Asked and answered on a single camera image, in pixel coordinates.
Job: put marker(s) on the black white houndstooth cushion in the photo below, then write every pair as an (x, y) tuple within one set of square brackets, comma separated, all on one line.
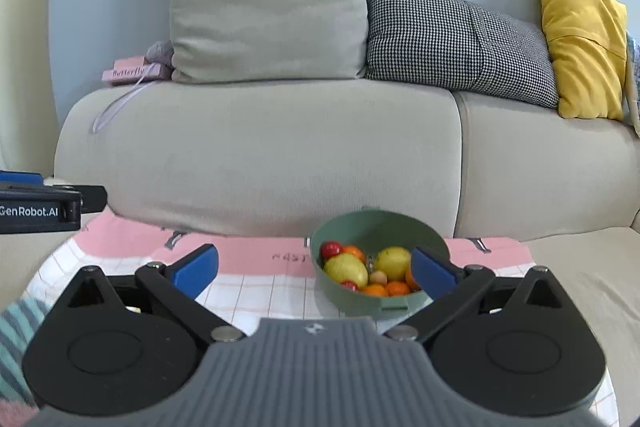
[(459, 45)]

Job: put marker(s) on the beige sofa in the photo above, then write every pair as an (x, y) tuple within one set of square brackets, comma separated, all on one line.
[(278, 158)]

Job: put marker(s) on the small orange tangerine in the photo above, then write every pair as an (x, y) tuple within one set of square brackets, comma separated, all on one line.
[(411, 282)]

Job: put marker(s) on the small tan longan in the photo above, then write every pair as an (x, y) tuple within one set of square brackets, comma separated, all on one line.
[(378, 277)]

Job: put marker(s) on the pink butterfly box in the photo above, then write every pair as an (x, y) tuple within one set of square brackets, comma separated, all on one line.
[(132, 69)]

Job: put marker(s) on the grey plush toy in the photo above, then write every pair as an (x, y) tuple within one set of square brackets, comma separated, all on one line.
[(160, 52)]

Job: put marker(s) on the large orange tangerine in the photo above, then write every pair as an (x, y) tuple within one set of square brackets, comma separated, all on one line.
[(354, 251)]

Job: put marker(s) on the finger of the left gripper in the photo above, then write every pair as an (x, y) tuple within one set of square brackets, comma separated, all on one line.
[(20, 179), (93, 198)]

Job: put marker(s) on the pink white checked cloth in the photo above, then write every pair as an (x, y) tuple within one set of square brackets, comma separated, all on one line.
[(257, 276)]

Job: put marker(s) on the green colander bowl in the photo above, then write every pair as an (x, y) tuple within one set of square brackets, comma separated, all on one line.
[(371, 230)]

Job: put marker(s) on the red cherry tomato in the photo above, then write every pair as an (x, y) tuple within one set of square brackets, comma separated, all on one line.
[(330, 249), (350, 285)]

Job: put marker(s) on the teal striped fabric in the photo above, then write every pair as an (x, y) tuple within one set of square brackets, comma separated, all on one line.
[(19, 323)]

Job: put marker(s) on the yellow cushion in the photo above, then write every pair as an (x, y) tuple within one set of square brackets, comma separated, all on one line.
[(587, 43)]

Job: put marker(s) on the lilac ribbon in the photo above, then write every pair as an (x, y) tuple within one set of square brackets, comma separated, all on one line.
[(109, 113)]

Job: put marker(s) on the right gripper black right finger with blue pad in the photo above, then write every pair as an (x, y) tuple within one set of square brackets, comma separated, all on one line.
[(461, 293)]

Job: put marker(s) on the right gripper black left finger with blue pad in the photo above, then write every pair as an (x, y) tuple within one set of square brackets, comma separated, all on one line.
[(155, 303)]

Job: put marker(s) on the yellow green apple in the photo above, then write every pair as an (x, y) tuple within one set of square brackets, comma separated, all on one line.
[(394, 262)]

